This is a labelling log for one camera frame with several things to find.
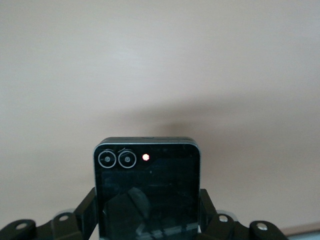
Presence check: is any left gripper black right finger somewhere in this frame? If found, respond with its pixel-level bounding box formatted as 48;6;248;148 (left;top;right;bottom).
197;188;291;240

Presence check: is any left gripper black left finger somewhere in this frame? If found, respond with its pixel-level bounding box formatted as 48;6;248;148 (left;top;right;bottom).
0;187;100;240

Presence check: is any black flip phone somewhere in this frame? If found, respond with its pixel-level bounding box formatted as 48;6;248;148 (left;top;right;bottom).
93;136;202;240

